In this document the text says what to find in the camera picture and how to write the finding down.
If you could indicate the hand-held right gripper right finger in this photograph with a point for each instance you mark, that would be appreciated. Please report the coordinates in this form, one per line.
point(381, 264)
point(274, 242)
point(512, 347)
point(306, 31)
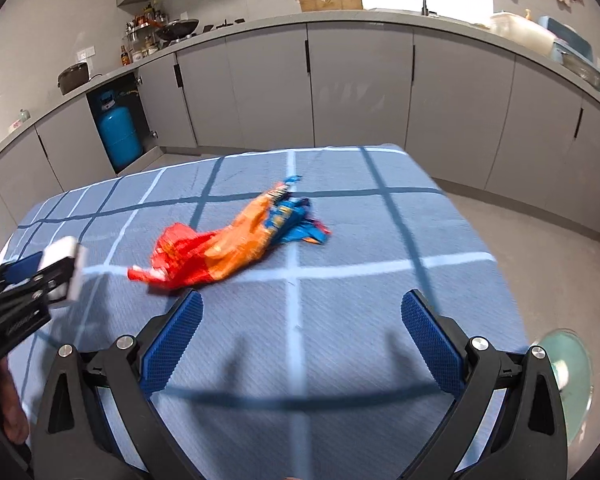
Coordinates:
point(430, 340)

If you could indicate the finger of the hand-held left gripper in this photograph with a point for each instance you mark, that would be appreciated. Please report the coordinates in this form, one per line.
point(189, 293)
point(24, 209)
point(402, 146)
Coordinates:
point(22, 269)
point(55, 272)

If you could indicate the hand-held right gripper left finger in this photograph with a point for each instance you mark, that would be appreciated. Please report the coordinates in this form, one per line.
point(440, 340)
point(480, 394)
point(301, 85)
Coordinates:
point(180, 340)

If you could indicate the small white carton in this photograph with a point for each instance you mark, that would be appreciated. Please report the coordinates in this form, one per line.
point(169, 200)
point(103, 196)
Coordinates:
point(62, 255)

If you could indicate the red snack wrapper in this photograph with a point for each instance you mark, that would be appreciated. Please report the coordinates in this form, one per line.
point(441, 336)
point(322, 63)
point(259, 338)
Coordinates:
point(180, 255)

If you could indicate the orange snack wrapper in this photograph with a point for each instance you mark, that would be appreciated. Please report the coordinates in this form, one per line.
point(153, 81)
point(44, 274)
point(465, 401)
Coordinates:
point(240, 240)

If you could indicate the green glass plate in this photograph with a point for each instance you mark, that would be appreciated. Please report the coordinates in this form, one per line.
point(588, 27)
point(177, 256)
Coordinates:
point(572, 375)

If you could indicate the blue snack wrapper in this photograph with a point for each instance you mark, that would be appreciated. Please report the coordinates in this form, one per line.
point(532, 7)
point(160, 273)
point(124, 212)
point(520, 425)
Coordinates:
point(290, 220)

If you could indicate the person's left hand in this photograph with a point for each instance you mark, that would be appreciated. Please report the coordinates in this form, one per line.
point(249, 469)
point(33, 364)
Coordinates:
point(10, 405)

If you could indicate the blue checked blanket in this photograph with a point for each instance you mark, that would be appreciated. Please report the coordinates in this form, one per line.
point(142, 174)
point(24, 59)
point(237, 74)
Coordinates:
point(355, 240)

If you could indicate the pink packet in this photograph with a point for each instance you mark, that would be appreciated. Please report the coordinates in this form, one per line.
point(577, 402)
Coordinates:
point(15, 125)

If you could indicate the small green bottle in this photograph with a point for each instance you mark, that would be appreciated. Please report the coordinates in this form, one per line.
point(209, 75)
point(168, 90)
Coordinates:
point(25, 115)

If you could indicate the blue gas cylinder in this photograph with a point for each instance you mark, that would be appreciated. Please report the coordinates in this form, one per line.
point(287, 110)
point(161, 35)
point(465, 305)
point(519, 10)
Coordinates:
point(120, 132)

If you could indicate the black cooking pot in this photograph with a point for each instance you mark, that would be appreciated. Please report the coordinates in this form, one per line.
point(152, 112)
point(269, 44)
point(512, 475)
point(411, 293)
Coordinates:
point(73, 79)

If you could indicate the dark sauce bottle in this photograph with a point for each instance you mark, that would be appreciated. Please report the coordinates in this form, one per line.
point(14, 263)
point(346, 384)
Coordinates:
point(125, 55)

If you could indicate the group of seasoning jars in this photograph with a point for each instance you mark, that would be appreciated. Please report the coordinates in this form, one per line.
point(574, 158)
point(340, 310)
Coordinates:
point(145, 50)

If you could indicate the grey lower cabinets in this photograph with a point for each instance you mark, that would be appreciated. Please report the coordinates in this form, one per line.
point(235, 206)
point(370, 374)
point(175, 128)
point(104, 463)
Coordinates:
point(360, 85)

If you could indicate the metal spice rack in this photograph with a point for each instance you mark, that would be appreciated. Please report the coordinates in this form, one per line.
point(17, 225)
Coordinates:
point(145, 19)

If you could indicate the black wok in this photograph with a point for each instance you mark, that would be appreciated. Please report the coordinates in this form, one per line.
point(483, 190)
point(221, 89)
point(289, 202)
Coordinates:
point(177, 29)

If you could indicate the gas stove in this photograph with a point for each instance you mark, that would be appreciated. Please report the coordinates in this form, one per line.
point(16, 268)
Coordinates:
point(220, 25)

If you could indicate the metal basin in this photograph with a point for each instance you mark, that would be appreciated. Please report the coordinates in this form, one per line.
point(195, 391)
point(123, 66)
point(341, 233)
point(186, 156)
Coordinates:
point(582, 67)

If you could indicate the white plastic basin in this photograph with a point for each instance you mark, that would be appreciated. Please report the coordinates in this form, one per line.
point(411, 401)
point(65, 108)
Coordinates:
point(522, 32)

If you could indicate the grey kitchen countertop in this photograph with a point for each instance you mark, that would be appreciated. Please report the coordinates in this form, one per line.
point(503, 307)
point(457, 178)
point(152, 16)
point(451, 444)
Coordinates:
point(360, 19)

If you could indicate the kitchen sink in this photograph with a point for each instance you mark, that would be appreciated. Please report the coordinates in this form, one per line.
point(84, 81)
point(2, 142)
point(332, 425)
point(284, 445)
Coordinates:
point(395, 11)

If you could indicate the blue dish rack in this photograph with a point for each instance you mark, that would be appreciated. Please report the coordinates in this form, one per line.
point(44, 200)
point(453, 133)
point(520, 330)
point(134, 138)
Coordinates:
point(570, 35)

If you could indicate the white wall socket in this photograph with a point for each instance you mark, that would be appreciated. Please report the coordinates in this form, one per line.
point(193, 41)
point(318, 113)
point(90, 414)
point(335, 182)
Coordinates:
point(85, 54)

